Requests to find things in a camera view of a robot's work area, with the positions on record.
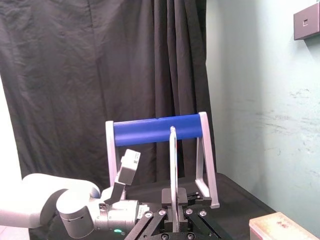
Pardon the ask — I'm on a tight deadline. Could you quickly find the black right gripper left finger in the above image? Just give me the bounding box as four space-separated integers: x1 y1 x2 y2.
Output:
126 188 174 240

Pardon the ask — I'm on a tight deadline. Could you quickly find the clear glass thermometer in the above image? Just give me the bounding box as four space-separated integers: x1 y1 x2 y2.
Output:
169 126 181 234

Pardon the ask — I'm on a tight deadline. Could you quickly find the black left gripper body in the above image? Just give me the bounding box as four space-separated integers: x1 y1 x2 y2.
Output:
137 203 161 223

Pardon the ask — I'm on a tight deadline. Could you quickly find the grey wall box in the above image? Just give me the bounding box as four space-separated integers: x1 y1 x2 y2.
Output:
293 4 320 42

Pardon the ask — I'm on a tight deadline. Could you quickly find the cream box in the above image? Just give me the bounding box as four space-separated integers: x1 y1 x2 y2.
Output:
248 211 320 240

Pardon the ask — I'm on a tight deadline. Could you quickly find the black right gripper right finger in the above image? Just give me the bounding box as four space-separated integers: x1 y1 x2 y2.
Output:
177 188 223 240

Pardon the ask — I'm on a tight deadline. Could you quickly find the grey rack with blue bar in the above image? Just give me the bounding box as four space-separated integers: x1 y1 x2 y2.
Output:
104 111 221 210

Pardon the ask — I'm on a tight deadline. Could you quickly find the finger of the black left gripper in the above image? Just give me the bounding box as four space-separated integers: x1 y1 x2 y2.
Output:
186 191 212 207

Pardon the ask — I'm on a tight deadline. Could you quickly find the black curtain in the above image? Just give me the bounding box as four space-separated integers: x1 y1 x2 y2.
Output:
0 0 217 191

